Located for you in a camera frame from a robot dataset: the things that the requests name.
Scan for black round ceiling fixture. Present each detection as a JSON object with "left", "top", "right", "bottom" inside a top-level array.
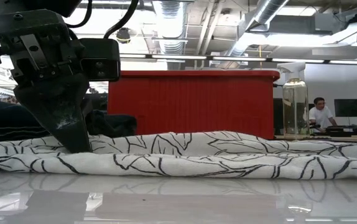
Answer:
[{"left": 116, "top": 27, "right": 132, "bottom": 44}]

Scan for black background desk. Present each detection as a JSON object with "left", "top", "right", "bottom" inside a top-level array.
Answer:
[{"left": 313, "top": 125, "right": 357, "bottom": 137}]

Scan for red plastic laundry bin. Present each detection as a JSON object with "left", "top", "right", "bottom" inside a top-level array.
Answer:
[{"left": 107, "top": 70, "right": 281, "bottom": 141}]

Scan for white grey patterned garment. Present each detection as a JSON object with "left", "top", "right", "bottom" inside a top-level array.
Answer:
[{"left": 0, "top": 130, "right": 357, "bottom": 181}]

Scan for silver ribbed air duct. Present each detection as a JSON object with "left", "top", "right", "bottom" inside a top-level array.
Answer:
[
  {"left": 218, "top": 0, "right": 290, "bottom": 70},
  {"left": 153, "top": 0, "right": 187, "bottom": 71}
]

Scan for red white patterned cloth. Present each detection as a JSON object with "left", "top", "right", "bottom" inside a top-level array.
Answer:
[{"left": 0, "top": 95, "right": 20, "bottom": 105}]

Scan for black computer monitor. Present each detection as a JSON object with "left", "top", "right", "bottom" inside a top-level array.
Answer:
[
  {"left": 273, "top": 98, "right": 284, "bottom": 135},
  {"left": 333, "top": 98, "right": 357, "bottom": 118}
]

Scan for black camera cable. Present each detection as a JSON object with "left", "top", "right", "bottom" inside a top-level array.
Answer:
[{"left": 65, "top": 0, "right": 141, "bottom": 40}]

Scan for long ceiling light strip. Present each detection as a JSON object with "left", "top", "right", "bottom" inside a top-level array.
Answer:
[{"left": 0, "top": 49, "right": 357, "bottom": 66}]

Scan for clear spray bottle white trigger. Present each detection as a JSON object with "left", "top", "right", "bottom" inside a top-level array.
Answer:
[{"left": 277, "top": 62, "right": 310, "bottom": 140}]

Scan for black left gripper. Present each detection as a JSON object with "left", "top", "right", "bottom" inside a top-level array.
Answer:
[{"left": 0, "top": 9, "right": 94, "bottom": 154}]

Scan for person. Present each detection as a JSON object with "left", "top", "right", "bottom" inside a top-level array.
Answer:
[{"left": 308, "top": 96, "right": 338, "bottom": 134}]

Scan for blue denim jeans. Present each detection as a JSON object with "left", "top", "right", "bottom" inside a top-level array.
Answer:
[{"left": 0, "top": 96, "right": 137, "bottom": 143}]

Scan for orange wooden desk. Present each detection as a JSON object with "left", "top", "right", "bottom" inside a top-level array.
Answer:
[{"left": 274, "top": 134, "right": 357, "bottom": 144}]

